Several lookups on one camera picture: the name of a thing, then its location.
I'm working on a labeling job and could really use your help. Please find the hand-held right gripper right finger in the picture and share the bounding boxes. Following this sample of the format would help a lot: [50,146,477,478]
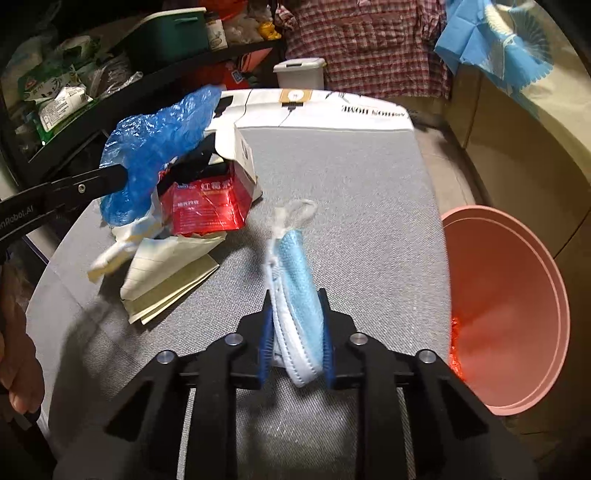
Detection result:
[318,288,539,480]

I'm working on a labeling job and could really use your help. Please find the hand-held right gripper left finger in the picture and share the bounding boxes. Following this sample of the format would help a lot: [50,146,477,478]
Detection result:
[53,294,278,480]

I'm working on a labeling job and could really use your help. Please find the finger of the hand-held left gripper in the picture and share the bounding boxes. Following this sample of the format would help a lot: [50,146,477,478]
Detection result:
[46,165,129,211]

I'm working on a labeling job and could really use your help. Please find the blue face mask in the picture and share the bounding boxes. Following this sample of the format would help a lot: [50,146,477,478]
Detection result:
[265,199,327,387]

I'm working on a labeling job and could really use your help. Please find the blue plastic bag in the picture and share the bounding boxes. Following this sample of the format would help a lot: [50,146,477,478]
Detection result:
[99,85,223,227]

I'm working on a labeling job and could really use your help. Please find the pink plastic bin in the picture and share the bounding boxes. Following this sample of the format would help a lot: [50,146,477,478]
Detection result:
[438,205,571,419]

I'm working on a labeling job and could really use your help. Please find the person's left hand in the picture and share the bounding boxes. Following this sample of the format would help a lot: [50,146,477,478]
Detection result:
[0,264,47,416]

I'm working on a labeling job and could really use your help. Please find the crumpled white paper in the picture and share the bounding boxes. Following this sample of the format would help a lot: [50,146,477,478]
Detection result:
[88,217,158,284]

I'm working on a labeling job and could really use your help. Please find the green and white food packet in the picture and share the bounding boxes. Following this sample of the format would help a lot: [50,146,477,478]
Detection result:
[18,41,102,100]
[34,88,96,144]

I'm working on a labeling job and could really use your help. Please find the lined paper sheets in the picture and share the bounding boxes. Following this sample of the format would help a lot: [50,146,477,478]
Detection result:
[120,233,222,326]

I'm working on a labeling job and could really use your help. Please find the red foil packet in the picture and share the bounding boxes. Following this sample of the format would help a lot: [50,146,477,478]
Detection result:
[159,174,248,237]

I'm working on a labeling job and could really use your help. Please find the red foil wrapper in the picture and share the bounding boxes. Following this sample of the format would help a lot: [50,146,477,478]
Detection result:
[448,316,468,380]

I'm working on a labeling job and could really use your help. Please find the black shelf rack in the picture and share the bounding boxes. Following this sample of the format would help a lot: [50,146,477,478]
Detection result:
[0,0,287,185]

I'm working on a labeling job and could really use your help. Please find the white cardboard box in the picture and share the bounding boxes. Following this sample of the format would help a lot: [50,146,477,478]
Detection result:
[203,124,264,205]

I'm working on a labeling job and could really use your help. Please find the green storage box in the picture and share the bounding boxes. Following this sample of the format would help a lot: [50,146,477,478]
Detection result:
[127,7,208,75]

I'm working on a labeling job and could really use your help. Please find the red printed bag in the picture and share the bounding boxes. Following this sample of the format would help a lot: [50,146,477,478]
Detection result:
[228,50,278,88]

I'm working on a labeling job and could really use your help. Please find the jar with white label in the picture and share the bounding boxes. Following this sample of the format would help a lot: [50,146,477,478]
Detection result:
[205,11,228,51]

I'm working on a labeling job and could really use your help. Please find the white lidded bin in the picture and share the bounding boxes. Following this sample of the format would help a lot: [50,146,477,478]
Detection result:
[273,58,326,89]

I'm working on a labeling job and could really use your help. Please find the red plaid shirt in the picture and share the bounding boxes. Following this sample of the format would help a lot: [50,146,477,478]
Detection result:
[277,0,455,100]

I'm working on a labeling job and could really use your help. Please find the cream and blue patterned cloth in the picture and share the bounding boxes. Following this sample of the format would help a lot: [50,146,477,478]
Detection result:
[434,0,591,153]

